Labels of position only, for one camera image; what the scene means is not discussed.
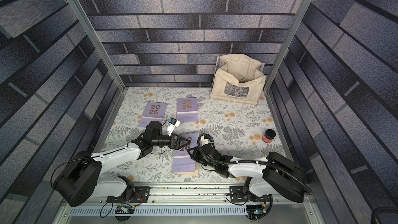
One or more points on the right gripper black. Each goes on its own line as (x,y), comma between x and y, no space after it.
(195,152)

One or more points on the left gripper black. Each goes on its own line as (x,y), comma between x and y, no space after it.
(176,145)

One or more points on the purple 2026 calendar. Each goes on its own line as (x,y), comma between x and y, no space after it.
(154,111)
(182,161)
(187,110)

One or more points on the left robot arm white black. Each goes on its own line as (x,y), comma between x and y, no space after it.
(82,177)

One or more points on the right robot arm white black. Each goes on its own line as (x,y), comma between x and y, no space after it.
(284,176)

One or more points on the floral patterned table mat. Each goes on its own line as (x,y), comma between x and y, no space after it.
(237,130)

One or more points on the red jar black lid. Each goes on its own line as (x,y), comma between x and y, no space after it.
(268,136)

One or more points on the right green circuit board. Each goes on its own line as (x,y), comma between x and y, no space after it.
(256,209)

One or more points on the green circuit board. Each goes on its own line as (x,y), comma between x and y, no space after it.
(256,209)
(125,209)

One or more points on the cream canvas tote bag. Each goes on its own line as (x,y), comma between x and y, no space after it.
(238,78)

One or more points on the left green circuit board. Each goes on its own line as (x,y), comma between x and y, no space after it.
(125,209)

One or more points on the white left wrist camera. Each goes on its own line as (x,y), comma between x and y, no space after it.
(173,123)

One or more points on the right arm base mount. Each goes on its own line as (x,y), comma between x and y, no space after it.
(240,194)

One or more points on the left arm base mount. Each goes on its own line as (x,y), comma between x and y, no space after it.
(131,195)

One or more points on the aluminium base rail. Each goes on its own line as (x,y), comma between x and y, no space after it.
(180,203)

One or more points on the left aluminium frame post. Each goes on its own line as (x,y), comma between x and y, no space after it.
(90,31)

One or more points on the aluminium frame post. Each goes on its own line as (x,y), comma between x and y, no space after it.
(287,42)
(90,31)

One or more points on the right aluminium frame post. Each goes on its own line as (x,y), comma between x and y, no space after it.
(287,42)

